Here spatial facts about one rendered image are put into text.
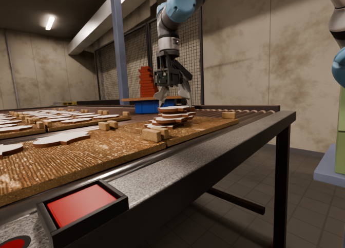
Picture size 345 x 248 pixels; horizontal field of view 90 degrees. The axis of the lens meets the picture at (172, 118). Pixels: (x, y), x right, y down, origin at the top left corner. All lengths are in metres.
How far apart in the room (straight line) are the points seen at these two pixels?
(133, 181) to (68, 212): 0.10
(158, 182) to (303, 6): 3.47
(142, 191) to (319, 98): 3.21
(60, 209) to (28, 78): 9.56
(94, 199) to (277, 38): 3.50
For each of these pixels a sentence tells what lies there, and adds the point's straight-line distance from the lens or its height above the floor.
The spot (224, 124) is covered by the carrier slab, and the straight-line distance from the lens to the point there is 0.65.
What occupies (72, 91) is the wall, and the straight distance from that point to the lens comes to 9.93.
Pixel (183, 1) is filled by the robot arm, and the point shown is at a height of 1.29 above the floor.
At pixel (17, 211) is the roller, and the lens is 0.31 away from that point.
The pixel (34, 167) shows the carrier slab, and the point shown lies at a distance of 0.39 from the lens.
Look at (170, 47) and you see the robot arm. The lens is 0.63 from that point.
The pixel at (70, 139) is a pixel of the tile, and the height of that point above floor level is 0.95.
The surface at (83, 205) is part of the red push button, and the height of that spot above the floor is 0.93.
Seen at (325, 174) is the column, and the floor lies 0.87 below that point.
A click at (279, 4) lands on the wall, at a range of 3.72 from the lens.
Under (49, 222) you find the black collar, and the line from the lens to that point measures 0.23.
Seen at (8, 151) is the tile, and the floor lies 0.94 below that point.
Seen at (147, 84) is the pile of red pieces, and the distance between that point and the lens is 1.50.
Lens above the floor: 1.05
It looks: 8 degrees down
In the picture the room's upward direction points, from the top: 3 degrees counter-clockwise
